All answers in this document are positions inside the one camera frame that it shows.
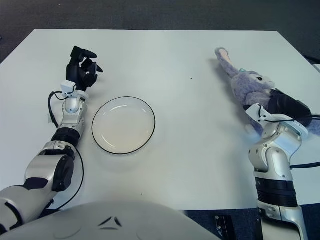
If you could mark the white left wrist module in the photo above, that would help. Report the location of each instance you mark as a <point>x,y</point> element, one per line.
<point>68,86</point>

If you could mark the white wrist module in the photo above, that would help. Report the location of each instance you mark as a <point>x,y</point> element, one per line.
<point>68,86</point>
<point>255,112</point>

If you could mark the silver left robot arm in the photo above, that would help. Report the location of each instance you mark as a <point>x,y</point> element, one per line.
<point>72,117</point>

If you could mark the black bracket under table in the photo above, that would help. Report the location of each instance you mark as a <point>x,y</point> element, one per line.
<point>225,227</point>

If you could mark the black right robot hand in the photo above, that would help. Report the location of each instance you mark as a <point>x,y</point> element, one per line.
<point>290,107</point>

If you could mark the white plate black rim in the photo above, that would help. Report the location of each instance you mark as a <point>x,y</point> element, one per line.
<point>122,127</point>

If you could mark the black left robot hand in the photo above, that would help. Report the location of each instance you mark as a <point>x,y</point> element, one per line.
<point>77,72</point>

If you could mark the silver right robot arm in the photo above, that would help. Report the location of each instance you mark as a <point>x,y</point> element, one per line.
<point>275,160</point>

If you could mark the white furniture edge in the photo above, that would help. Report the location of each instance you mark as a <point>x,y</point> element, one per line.
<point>317,67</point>

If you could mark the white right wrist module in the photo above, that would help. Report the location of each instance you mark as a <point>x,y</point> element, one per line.
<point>255,112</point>

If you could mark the purple plush bunny doll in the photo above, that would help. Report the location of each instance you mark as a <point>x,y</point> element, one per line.
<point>247,85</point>

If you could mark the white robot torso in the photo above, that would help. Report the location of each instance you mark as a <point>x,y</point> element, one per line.
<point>112,220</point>

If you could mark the white tape tag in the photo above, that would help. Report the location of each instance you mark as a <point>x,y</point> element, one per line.
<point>49,118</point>

